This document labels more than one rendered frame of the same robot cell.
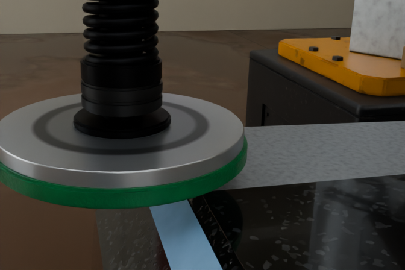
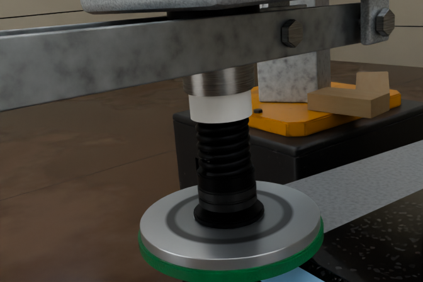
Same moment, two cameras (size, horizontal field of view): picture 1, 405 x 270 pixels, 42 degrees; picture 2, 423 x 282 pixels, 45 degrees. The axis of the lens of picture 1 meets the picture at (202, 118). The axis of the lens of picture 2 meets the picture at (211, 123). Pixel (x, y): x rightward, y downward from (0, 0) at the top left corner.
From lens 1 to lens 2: 29 cm
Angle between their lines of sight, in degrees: 17
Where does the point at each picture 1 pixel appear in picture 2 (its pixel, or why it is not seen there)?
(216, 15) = not seen: hidden behind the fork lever
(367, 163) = (369, 198)
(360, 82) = (286, 128)
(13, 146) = (184, 251)
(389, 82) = (308, 124)
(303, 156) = (326, 204)
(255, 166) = not seen: hidden behind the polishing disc
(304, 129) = (306, 182)
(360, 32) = (265, 86)
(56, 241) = not seen: outside the picture
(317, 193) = (359, 228)
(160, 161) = (292, 235)
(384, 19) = (283, 73)
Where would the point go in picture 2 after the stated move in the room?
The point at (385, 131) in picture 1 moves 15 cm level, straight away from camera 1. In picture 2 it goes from (357, 170) to (338, 144)
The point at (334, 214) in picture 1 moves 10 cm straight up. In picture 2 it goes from (383, 240) to (383, 164)
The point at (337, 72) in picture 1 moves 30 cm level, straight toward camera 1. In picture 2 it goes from (263, 123) to (286, 156)
